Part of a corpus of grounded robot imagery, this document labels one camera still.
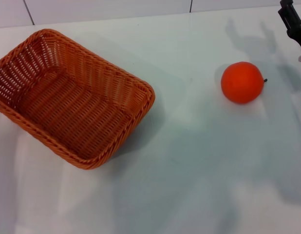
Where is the orange round fruit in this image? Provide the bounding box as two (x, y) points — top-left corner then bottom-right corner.
(220, 61), (268, 105)

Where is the orange woven plastic basket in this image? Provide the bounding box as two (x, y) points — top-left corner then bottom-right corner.
(0, 28), (156, 171)

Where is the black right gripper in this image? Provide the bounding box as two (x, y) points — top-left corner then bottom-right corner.
(277, 0), (301, 56)

